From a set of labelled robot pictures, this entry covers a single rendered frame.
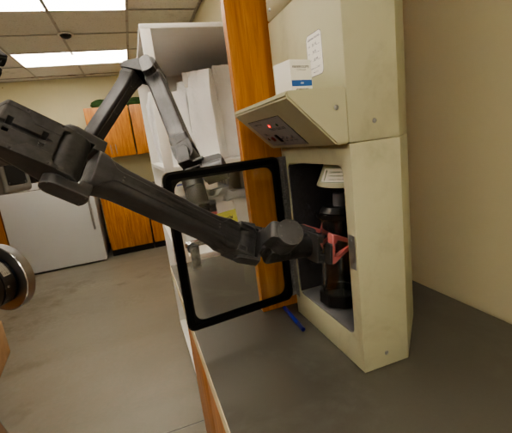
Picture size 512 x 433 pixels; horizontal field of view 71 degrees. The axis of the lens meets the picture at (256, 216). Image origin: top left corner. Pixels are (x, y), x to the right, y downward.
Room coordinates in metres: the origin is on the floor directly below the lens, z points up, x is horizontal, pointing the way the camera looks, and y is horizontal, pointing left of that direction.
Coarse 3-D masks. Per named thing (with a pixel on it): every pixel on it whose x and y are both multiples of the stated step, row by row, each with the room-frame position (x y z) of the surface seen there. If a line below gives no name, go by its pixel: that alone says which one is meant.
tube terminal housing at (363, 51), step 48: (336, 0) 0.67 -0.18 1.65; (384, 0) 0.68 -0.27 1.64; (288, 48) 0.86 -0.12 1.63; (336, 48) 0.68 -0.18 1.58; (384, 48) 0.68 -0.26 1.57; (384, 96) 0.68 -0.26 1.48; (384, 144) 0.68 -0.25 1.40; (384, 192) 0.68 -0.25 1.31; (384, 240) 0.68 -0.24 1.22; (384, 288) 0.67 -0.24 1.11; (336, 336) 0.76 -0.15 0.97; (384, 336) 0.67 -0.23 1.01
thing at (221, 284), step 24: (264, 168) 0.93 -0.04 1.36; (192, 192) 0.85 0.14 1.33; (216, 192) 0.87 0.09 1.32; (240, 192) 0.90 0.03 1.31; (264, 192) 0.92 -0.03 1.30; (240, 216) 0.89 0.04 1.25; (264, 216) 0.92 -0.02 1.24; (192, 240) 0.84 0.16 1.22; (216, 264) 0.86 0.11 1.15; (240, 264) 0.89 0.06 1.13; (264, 264) 0.91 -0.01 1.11; (192, 288) 0.83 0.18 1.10; (216, 288) 0.86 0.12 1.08; (240, 288) 0.88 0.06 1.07; (264, 288) 0.91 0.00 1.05; (216, 312) 0.85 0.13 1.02
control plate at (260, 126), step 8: (264, 120) 0.80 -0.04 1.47; (272, 120) 0.76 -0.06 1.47; (280, 120) 0.73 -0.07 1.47; (256, 128) 0.89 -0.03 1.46; (264, 128) 0.85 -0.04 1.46; (272, 128) 0.80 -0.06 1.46; (280, 128) 0.77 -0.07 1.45; (288, 128) 0.74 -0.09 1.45; (264, 136) 0.90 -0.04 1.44; (272, 136) 0.85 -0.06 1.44; (280, 136) 0.82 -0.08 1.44; (296, 136) 0.75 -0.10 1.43; (272, 144) 0.92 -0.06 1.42; (280, 144) 0.87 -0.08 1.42; (288, 144) 0.83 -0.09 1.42
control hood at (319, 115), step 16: (272, 96) 0.68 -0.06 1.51; (288, 96) 0.62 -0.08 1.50; (304, 96) 0.63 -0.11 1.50; (320, 96) 0.64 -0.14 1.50; (336, 96) 0.65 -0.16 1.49; (240, 112) 0.88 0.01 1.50; (256, 112) 0.79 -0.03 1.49; (272, 112) 0.72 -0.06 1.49; (288, 112) 0.67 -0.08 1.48; (304, 112) 0.63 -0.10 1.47; (320, 112) 0.64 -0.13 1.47; (336, 112) 0.65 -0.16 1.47; (304, 128) 0.69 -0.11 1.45; (320, 128) 0.64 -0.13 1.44; (336, 128) 0.65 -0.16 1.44; (304, 144) 0.76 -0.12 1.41; (320, 144) 0.70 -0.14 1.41; (336, 144) 0.66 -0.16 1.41
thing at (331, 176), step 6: (324, 168) 0.81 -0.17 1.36; (330, 168) 0.79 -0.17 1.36; (336, 168) 0.77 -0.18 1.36; (324, 174) 0.80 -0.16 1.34; (330, 174) 0.78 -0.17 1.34; (336, 174) 0.77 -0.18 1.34; (342, 174) 0.76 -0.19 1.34; (318, 180) 0.83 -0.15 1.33; (324, 180) 0.79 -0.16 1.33; (330, 180) 0.77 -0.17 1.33; (336, 180) 0.76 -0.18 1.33; (342, 180) 0.75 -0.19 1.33; (324, 186) 0.78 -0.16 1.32; (330, 186) 0.77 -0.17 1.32; (336, 186) 0.76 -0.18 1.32; (342, 186) 0.75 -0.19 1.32
